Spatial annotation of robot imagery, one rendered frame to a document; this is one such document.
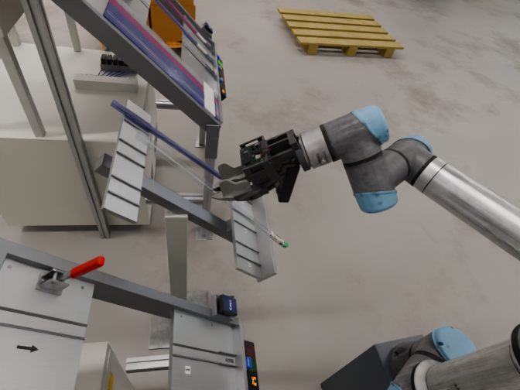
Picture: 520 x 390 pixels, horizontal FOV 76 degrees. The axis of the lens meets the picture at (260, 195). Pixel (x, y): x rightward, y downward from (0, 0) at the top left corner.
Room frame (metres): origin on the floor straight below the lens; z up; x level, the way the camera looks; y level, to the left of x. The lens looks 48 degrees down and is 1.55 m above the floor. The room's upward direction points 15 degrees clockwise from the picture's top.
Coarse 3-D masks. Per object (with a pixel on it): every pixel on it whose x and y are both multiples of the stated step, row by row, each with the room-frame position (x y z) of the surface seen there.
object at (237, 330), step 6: (240, 324) 0.30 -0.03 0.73; (234, 330) 0.29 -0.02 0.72; (240, 330) 0.29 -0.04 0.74; (234, 336) 0.28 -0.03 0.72; (240, 336) 0.28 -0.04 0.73; (234, 342) 0.26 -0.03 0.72; (240, 342) 0.26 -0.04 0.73; (234, 348) 0.25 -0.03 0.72; (240, 348) 0.25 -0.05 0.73; (240, 354) 0.24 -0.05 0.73; (240, 360) 0.23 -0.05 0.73; (240, 366) 0.21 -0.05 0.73; (240, 372) 0.20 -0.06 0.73; (246, 372) 0.20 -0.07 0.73; (240, 378) 0.19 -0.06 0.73; (246, 378) 0.19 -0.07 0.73; (240, 384) 0.18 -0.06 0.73; (246, 384) 0.18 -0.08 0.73
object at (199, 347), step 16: (176, 320) 0.24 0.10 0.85; (192, 320) 0.25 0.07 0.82; (208, 320) 0.28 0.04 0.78; (176, 336) 0.21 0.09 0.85; (192, 336) 0.22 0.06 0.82; (208, 336) 0.24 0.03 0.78; (224, 336) 0.26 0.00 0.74; (176, 352) 0.18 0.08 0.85; (192, 352) 0.19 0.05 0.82; (208, 352) 0.21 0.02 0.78; (224, 352) 0.23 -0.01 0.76; (176, 368) 0.15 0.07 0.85; (192, 368) 0.16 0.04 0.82; (208, 368) 0.18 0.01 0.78; (224, 368) 0.20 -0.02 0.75; (176, 384) 0.13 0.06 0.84; (192, 384) 0.14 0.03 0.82; (208, 384) 0.15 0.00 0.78; (224, 384) 0.17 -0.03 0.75
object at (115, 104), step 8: (112, 104) 0.59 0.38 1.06; (120, 104) 0.60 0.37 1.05; (128, 112) 0.60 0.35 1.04; (136, 120) 0.60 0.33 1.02; (152, 128) 0.62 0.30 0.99; (160, 136) 0.62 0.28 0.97; (168, 144) 0.63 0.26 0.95; (176, 144) 0.64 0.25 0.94; (184, 152) 0.64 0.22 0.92; (192, 160) 0.64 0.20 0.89; (200, 160) 0.66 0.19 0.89; (208, 168) 0.66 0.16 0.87; (216, 176) 0.67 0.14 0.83
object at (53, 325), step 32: (0, 288) 0.14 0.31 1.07; (32, 288) 0.16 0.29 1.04; (0, 320) 0.11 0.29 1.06; (32, 320) 0.12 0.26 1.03; (64, 320) 0.14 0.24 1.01; (0, 352) 0.07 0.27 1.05; (32, 352) 0.09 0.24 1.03; (64, 352) 0.10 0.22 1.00; (0, 384) 0.04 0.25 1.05; (32, 384) 0.06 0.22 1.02; (64, 384) 0.07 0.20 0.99
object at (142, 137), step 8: (136, 136) 0.41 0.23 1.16; (144, 136) 0.41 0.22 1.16; (144, 144) 0.41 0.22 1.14; (152, 144) 0.41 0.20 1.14; (160, 152) 0.42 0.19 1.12; (168, 152) 0.43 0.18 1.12; (168, 160) 0.42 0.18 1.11; (176, 160) 0.43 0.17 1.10; (176, 168) 0.43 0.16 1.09; (184, 168) 0.43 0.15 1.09; (192, 176) 0.43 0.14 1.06; (200, 176) 0.45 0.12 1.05; (200, 184) 0.44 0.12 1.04; (208, 184) 0.45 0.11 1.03; (216, 192) 0.45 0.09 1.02; (224, 200) 0.46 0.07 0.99; (232, 208) 0.46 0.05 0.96; (240, 208) 0.48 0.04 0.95; (248, 216) 0.48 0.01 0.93; (256, 224) 0.48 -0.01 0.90; (264, 232) 0.49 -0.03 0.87
